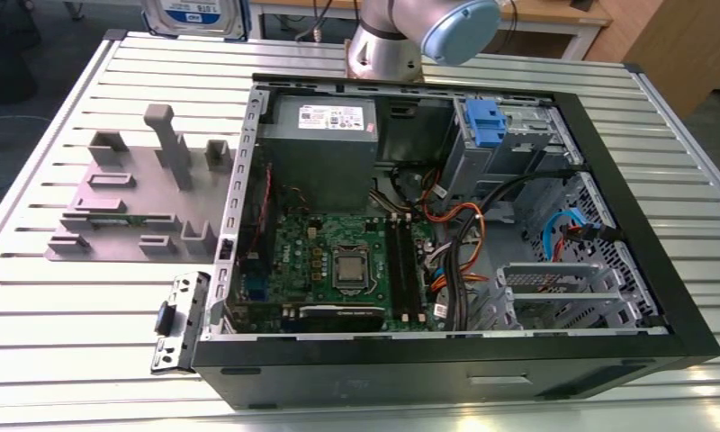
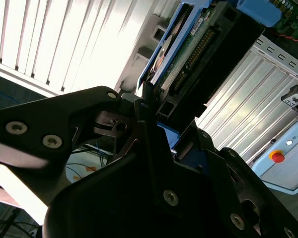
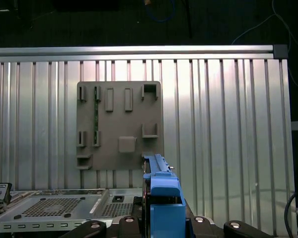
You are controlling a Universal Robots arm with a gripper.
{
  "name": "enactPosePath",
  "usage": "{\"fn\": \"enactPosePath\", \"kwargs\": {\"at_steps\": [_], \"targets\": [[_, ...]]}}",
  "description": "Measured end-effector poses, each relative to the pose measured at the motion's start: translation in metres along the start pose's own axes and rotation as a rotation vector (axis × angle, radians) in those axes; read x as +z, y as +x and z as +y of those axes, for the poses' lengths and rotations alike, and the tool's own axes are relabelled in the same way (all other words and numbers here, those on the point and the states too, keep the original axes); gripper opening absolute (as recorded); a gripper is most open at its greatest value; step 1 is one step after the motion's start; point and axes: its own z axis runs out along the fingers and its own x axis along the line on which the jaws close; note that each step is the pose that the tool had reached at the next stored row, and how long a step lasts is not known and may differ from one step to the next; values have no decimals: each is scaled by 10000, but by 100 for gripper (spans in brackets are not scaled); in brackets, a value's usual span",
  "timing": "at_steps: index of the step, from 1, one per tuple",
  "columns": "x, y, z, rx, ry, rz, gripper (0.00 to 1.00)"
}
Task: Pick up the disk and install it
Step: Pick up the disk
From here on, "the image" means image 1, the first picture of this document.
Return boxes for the hard disk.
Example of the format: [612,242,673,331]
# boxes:
[140,0,252,42]

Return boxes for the green motherboard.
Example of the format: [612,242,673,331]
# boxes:
[226,211,450,334]

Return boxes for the silver CPU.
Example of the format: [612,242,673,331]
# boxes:
[334,256,366,281]

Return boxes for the grey power supply unit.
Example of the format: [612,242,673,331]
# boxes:
[256,94,380,216]

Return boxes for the black RAM slot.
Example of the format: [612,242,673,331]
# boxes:
[386,214,414,323]
[401,214,429,323]

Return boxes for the CPU socket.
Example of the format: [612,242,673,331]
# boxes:
[328,244,374,296]

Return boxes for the black graphics card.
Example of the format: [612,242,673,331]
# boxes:
[281,303,389,334]

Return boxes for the silver metal drive cage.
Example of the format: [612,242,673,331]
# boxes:
[442,96,583,217]

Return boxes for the blue plastic drive latch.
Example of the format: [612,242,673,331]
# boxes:
[464,97,509,148]

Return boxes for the grey parts rack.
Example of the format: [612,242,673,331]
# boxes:
[43,103,241,265]

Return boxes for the black open PC case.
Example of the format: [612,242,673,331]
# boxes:
[190,71,720,411]

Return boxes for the green RAM stick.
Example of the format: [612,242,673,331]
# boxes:
[86,216,150,227]

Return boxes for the brown wooden cabinet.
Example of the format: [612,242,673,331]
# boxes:
[584,0,720,118]

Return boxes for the black chair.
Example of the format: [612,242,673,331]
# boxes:
[0,0,42,107]

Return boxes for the yellow and black wires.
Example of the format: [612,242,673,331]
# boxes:
[368,187,413,213]

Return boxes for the orange wire bundle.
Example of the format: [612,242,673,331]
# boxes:
[424,202,492,298]

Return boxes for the thin red wire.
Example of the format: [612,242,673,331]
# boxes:
[248,160,276,260]

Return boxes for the black wire bundle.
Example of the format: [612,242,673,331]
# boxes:
[440,168,584,332]

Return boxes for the blue wire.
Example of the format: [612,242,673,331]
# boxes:
[539,210,583,262]

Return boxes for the metal card retainer bracket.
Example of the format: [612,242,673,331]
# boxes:
[149,269,212,375]

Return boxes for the black power wire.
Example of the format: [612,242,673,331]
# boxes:
[567,223,627,245]

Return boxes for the blue floor cable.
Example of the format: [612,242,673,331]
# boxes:
[0,114,54,136]

